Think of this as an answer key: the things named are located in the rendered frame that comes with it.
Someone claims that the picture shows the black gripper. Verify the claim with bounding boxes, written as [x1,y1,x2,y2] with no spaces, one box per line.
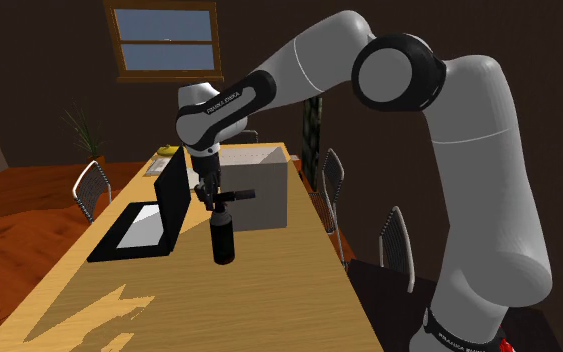
[192,154,224,212]

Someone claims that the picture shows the black open laptop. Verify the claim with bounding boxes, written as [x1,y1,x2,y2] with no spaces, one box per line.
[86,145,193,264]

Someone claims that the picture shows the black bottle with spout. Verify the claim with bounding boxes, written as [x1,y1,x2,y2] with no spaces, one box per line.
[209,188,257,266]

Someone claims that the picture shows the grey box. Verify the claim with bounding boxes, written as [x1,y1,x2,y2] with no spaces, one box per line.
[218,146,290,233]

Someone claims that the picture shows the grey flat pad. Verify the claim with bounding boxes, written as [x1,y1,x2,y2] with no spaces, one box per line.
[144,157,171,177]

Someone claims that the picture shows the black chair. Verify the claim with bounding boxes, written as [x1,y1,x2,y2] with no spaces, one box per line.
[233,128,260,145]

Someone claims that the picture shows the tall dark patterned panel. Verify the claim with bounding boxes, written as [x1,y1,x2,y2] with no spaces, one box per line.
[302,95,324,192]

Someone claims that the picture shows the wooden table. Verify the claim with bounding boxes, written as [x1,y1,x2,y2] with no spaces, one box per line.
[0,141,385,352]

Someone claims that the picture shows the metal mesh chair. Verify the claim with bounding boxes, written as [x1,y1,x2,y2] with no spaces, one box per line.
[308,147,348,270]
[71,160,114,225]
[378,205,417,294]

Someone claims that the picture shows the potted green plant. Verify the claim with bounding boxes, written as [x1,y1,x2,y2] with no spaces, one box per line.
[60,99,110,168]

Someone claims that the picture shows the wooden framed window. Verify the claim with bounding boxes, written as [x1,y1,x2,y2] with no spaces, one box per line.
[102,0,225,84]

